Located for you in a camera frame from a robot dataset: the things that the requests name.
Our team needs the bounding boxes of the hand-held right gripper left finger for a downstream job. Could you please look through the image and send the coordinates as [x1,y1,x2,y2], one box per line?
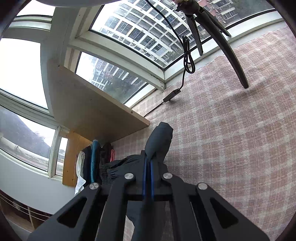
[27,151,149,241]

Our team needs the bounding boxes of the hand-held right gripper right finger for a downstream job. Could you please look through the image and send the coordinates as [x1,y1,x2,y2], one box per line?
[150,161,270,241]

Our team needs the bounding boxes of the black pants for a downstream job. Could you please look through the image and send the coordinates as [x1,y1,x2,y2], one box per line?
[100,122,174,241]

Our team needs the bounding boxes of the dark grey folded garment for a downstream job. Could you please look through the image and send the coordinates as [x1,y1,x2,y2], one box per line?
[100,142,112,167]

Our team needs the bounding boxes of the black folded garment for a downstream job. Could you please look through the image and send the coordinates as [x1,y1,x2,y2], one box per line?
[82,146,93,183]

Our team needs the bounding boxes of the white shirt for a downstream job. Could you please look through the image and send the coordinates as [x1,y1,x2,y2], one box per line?
[74,151,86,195]

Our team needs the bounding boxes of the pine plank panel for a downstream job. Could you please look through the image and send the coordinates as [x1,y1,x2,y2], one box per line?
[62,131,93,187]

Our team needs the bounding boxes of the large light wooden board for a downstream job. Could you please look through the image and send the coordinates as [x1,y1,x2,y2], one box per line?
[47,61,150,143]

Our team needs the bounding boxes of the pink plaid blanket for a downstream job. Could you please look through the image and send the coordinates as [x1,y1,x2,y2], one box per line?
[111,25,296,241]

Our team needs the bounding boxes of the black tripod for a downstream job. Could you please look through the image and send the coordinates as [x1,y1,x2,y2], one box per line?
[174,0,249,89]

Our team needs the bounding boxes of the black inline cable switch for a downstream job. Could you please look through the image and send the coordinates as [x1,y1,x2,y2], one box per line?
[163,89,181,103]

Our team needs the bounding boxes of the black ring light cable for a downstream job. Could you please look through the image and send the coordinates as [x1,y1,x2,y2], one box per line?
[143,0,196,117]

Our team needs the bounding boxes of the white window frame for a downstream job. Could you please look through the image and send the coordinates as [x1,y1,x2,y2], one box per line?
[0,0,285,183]

